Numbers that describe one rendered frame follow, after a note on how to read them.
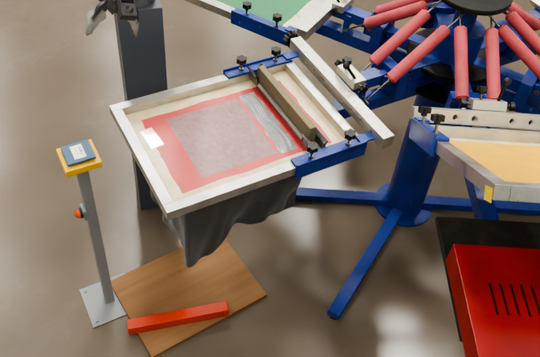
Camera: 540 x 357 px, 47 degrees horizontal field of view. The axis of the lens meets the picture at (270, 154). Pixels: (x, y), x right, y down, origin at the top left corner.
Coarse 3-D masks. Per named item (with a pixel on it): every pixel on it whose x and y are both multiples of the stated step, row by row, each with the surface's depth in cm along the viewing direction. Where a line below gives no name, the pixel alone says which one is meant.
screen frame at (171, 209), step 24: (288, 72) 262; (144, 96) 242; (168, 96) 243; (312, 96) 250; (120, 120) 231; (336, 120) 239; (144, 168) 215; (288, 168) 219; (216, 192) 209; (240, 192) 214; (168, 216) 203
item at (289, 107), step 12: (264, 72) 246; (264, 84) 248; (276, 84) 241; (276, 96) 241; (288, 96) 236; (288, 108) 235; (300, 108) 232; (300, 120) 229; (300, 132) 232; (312, 132) 226
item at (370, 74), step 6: (360, 72) 253; (366, 72) 253; (372, 72) 254; (378, 72) 254; (366, 78) 251; (372, 78) 251; (378, 78) 253; (372, 84) 254; (378, 84) 256; (354, 90) 251
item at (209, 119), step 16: (224, 96) 250; (176, 112) 242; (192, 112) 242; (208, 112) 243; (224, 112) 244; (240, 112) 244; (272, 112) 245; (160, 128) 235; (176, 128) 235; (192, 128) 236; (208, 128) 236; (224, 128) 237; (240, 128) 238; (176, 144) 229; (192, 144) 230
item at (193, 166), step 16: (304, 112) 247; (256, 128) 238; (288, 128) 239; (320, 128) 241; (208, 144) 230; (224, 144) 231; (240, 144) 231; (256, 144) 232; (272, 144) 233; (176, 160) 223; (192, 160) 224; (208, 160) 224; (224, 160) 225; (240, 160) 226; (256, 160) 226; (272, 160) 227; (176, 176) 218; (192, 176) 218; (208, 176) 219; (224, 176) 219
